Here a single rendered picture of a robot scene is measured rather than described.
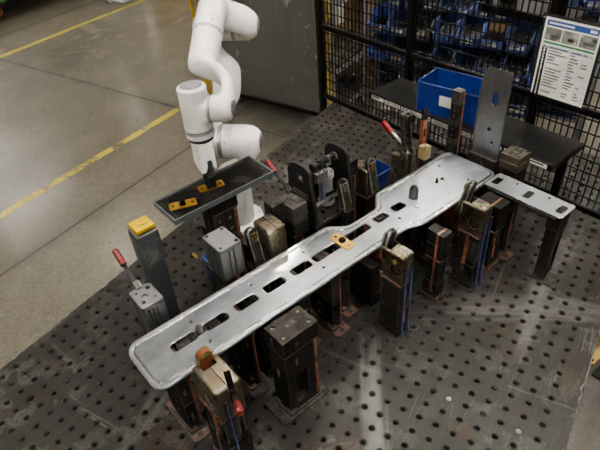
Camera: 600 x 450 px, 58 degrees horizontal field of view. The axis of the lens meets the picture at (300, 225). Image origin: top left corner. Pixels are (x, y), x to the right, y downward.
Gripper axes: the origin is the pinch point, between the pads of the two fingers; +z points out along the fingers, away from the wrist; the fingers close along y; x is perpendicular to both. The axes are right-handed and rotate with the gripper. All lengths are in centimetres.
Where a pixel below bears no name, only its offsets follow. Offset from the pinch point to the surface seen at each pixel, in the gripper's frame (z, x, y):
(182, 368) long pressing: 19, -27, 51
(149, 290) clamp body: 12.6, -28.0, 25.6
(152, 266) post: 16.8, -24.8, 10.9
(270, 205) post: 8.9, 15.2, 10.6
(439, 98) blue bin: 8, 103, -20
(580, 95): -2, 134, 19
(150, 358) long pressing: 19, -33, 44
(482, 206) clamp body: 14, 77, 39
